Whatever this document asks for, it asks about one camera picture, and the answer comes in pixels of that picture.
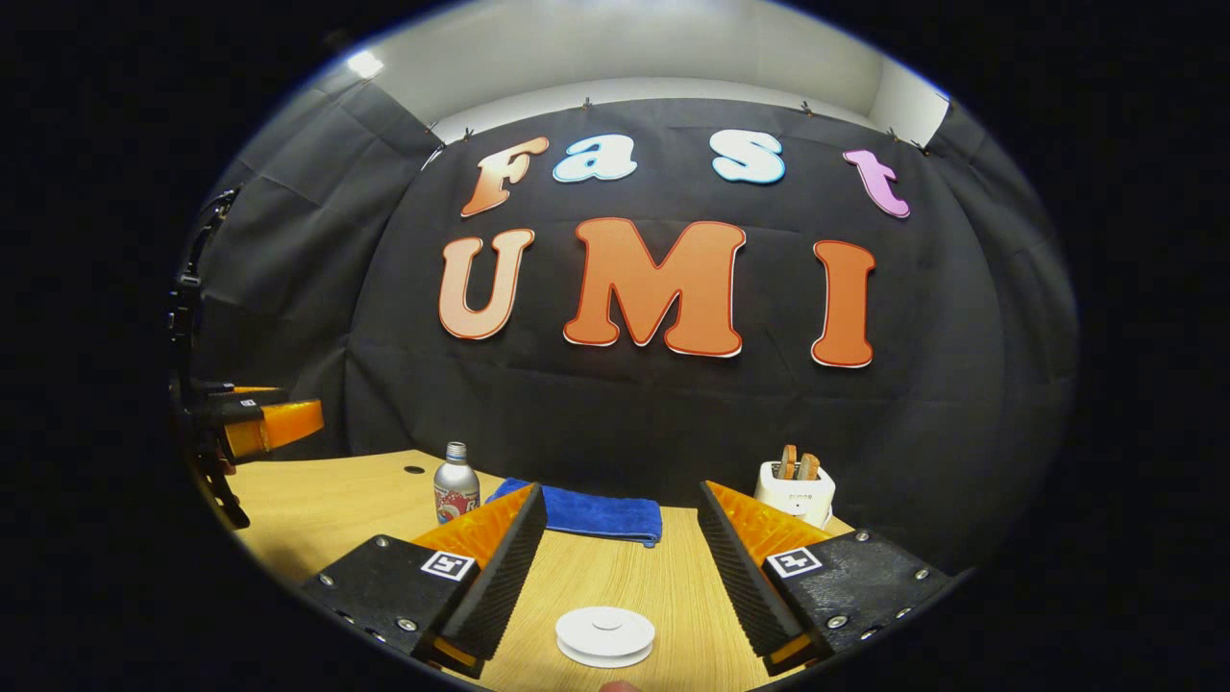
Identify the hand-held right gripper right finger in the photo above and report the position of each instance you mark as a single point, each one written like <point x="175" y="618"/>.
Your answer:
<point x="740" y="577"/>

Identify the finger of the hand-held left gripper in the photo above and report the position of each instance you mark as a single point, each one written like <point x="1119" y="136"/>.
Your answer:
<point x="245" y="394"/>
<point x="279" y="425"/>

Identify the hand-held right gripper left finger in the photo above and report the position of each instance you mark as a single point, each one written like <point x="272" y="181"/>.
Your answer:
<point x="504" y="577"/>

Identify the white teacup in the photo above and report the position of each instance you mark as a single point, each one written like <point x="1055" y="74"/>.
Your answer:
<point x="563" y="636"/>

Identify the silver water bottle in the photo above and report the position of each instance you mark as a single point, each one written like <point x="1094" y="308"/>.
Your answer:
<point x="455" y="485"/>

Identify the white teacup lid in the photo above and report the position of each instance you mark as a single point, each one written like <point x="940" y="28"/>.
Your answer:
<point x="605" y="625"/>

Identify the cream toaster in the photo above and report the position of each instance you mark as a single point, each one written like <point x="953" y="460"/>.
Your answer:
<point x="793" y="500"/>

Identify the blue folded towel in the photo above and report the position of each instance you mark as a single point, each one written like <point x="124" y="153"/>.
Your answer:
<point x="596" y="514"/>

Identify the brown toast slice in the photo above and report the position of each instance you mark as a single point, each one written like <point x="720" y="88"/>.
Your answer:
<point x="788" y="461"/>
<point x="809" y="467"/>

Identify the white saucer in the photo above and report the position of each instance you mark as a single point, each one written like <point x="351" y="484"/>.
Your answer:
<point x="605" y="664"/>

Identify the black backdrop cloth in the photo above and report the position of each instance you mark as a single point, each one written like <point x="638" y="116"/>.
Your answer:
<point x="673" y="413"/>

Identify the ceiling light panel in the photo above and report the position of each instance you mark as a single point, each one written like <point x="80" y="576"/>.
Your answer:
<point x="365" y="64"/>

